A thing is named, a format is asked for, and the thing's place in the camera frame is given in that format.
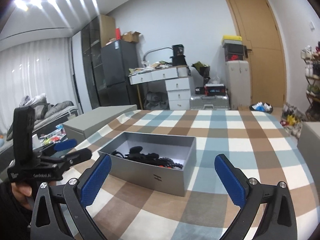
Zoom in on black claw hair clip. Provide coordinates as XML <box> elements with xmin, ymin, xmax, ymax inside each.
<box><xmin>125</xmin><ymin>152</ymin><xmax>160</xmax><ymax>166</ymax></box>

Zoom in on black fluffy hair tie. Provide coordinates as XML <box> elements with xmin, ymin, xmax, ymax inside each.
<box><xmin>128</xmin><ymin>145</ymin><xmax>144</xmax><ymax>155</ymax></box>

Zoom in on person's left hand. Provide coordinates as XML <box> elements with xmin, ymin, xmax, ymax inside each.
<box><xmin>11</xmin><ymin>183</ymin><xmax>32</xmax><ymax>210</ymax></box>

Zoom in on grey box lid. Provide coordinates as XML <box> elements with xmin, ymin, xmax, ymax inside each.
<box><xmin>62</xmin><ymin>105</ymin><xmax>137</xmax><ymax>144</ymax></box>

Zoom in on bed with grey bedding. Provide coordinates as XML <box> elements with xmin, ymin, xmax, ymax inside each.
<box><xmin>17</xmin><ymin>93</ymin><xmax>78</xmax><ymax>135</ymax></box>

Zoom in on white curtain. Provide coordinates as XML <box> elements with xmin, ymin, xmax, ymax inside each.
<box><xmin>1</xmin><ymin>38</ymin><xmax>79</xmax><ymax>133</ymax></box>

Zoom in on silver grey open box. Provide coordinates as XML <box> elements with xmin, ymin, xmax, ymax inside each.
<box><xmin>99</xmin><ymin>132</ymin><xmax>196</xmax><ymax>197</ymax></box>

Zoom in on grey bag under desk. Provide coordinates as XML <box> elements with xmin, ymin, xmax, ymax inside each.
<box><xmin>144</xmin><ymin>92</ymin><xmax>169</xmax><ymax>111</ymax></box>

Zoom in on black refrigerator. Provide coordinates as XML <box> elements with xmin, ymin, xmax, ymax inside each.
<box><xmin>101</xmin><ymin>40</ymin><xmax>139</xmax><ymax>106</ymax></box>

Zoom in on shoe rack with shoes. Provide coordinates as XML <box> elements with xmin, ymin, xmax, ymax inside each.
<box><xmin>280</xmin><ymin>46</ymin><xmax>319</xmax><ymax>139</ymax></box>

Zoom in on white desk with drawers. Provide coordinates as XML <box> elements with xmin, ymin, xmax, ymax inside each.
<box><xmin>129</xmin><ymin>66</ymin><xmax>195</xmax><ymax>111</ymax></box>

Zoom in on silver aluminium suitcase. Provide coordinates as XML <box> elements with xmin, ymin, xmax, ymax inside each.
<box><xmin>189</xmin><ymin>95</ymin><xmax>230</xmax><ymax>111</ymax></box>

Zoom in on black red box on suitcase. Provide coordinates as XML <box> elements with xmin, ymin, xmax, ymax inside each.
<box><xmin>204</xmin><ymin>84</ymin><xmax>226</xmax><ymax>96</ymax></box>

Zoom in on white storage cabinet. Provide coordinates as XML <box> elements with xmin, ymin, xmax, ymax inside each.
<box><xmin>225</xmin><ymin>61</ymin><xmax>251</xmax><ymax>110</ymax></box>

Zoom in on stacked shoe boxes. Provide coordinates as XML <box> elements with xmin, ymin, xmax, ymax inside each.
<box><xmin>221</xmin><ymin>35</ymin><xmax>244</xmax><ymax>62</ymax></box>

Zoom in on wooden door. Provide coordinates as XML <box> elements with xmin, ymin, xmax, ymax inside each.
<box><xmin>226</xmin><ymin>0</ymin><xmax>286</xmax><ymax>107</ymax></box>

